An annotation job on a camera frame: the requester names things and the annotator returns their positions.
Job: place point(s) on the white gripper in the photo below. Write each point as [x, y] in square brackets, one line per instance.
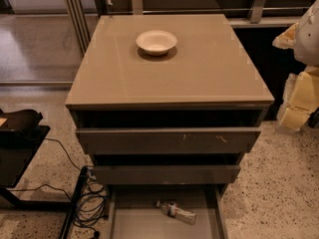
[308, 40]

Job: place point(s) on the clear plastic water bottle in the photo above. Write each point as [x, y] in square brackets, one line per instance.
[172, 210]

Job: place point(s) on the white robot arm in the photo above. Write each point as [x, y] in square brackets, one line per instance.
[305, 51]

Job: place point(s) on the grey drawer cabinet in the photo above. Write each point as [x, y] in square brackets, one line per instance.
[206, 80]

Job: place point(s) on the top grey drawer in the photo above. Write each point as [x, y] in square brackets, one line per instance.
[168, 140]

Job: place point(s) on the bottom grey open drawer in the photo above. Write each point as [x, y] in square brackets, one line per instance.
[134, 215]

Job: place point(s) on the white paper bowl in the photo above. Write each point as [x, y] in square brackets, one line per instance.
[156, 42]

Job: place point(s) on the metal bracket post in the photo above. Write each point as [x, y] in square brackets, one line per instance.
[255, 12]

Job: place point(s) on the metal frame rail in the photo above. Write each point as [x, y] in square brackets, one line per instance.
[77, 15]

